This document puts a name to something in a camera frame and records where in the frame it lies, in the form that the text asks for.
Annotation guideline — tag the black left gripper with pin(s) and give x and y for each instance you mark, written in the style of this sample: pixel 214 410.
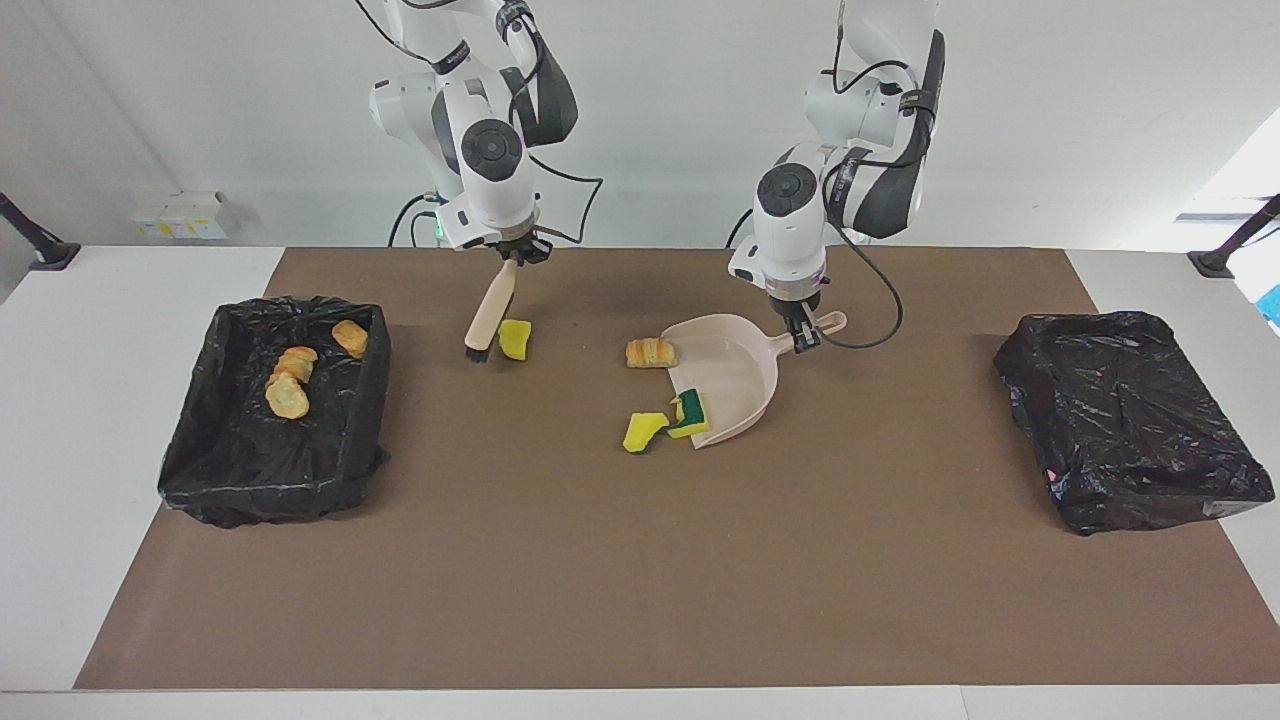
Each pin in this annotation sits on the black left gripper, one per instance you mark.
pixel 800 300

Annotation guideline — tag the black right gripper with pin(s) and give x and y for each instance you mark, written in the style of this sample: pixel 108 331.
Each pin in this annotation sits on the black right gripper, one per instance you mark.
pixel 522 241

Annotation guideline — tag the beige hand brush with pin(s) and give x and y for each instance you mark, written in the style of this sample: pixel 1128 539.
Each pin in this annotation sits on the beige hand brush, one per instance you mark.
pixel 490 315

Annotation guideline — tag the beige plastic dustpan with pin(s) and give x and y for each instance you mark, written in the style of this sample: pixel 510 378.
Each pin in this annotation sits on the beige plastic dustpan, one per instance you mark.
pixel 735 375

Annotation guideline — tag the yellow sponge piece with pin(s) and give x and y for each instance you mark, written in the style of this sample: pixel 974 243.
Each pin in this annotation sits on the yellow sponge piece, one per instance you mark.
pixel 643 432
pixel 514 340
pixel 690 415

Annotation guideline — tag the pale bread chunk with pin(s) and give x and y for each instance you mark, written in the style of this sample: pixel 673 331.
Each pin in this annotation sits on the pale bread chunk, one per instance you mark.
pixel 651 353

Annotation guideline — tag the brown bread roll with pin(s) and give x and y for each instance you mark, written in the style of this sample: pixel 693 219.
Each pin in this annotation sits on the brown bread roll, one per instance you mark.
pixel 350 339

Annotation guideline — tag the striped croissant bread piece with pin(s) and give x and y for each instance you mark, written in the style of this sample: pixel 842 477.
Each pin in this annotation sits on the striped croissant bread piece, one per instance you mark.
pixel 297 363

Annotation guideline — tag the pale yellow bread piece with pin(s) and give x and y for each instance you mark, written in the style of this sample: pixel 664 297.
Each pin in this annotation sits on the pale yellow bread piece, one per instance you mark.
pixel 287 398

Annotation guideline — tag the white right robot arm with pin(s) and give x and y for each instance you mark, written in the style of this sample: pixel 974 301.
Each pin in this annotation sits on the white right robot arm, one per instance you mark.
pixel 495 180

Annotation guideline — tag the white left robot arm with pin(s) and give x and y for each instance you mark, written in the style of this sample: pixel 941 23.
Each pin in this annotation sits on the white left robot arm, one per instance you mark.
pixel 785 230

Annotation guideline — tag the bin with black bag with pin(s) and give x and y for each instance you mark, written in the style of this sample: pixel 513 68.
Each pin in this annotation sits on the bin with black bag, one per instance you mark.
pixel 250 460
pixel 1130 420

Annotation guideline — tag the white labelled box cluster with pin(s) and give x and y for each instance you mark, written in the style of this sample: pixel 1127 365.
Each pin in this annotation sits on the white labelled box cluster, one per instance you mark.
pixel 180 215

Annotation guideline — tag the brown table mat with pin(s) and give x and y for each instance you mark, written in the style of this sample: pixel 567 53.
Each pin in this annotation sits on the brown table mat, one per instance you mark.
pixel 600 620

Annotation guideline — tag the blue object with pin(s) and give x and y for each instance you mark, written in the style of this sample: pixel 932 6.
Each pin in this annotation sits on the blue object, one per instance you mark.
pixel 1272 305

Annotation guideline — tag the black camera stand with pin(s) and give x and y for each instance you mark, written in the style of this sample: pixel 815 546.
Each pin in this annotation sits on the black camera stand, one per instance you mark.
pixel 1215 262
pixel 55 255

